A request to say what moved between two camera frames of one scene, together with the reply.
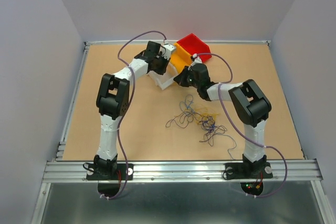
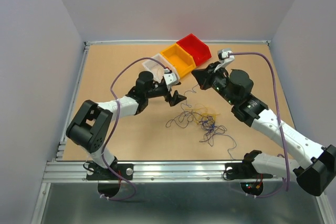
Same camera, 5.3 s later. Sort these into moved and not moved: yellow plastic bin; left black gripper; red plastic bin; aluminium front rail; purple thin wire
Moved: left black gripper
Not moved: purple thin wire; aluminium front rail; red plastic bin; yellow plastic bin
